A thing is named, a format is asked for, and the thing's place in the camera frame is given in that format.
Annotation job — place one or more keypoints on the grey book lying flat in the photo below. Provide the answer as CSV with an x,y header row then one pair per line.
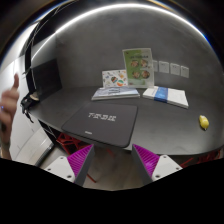
x,y
115,93

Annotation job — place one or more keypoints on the small colourful picture card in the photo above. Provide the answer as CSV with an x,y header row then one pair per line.
x,y
114,78

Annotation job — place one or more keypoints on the black bag with straps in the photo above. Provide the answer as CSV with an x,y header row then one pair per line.
x,y
27,102

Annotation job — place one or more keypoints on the white and blue book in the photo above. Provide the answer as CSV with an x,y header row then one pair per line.
x,y
167,95

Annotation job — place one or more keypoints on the green upright poster card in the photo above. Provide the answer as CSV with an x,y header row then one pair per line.
x,y
139,67

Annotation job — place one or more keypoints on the yellow computer mouse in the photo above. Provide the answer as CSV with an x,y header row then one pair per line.
x,y
204,123

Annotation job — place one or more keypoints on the person's bare hand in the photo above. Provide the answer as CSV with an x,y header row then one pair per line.
x,y
8,107

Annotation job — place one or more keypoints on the black mouse pad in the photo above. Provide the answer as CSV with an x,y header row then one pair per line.
x,y
111,124

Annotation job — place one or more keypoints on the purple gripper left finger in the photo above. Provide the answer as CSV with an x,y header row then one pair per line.
x,y
60,167

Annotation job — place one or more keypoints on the black monitor screen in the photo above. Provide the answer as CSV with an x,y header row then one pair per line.
x,y
47,79

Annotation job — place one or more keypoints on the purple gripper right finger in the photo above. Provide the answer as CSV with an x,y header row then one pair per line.
x,y
151,166

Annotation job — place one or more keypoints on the white wall socket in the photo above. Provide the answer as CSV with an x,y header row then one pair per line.
x,y
163,67
174,69
184,71
155,65

